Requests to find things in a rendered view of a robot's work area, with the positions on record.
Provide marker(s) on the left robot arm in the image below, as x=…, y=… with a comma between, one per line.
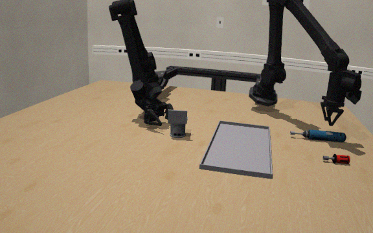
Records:
x=274, y=71

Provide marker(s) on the red-handled nut driver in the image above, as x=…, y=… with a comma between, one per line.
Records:
x=338, y=159

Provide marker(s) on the grey metal bracket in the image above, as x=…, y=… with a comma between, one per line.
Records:
x=177, y=116

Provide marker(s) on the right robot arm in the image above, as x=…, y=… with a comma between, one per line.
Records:
x=141, y=60

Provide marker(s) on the blue electric nut driver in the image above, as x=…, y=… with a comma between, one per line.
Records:
x=322, y=135

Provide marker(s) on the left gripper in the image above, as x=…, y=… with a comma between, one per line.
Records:
x=329, y=101

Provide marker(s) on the grey cylinder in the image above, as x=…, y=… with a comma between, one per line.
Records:
x=177, y=130

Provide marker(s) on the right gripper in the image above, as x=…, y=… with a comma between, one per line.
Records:
x=152, y=113

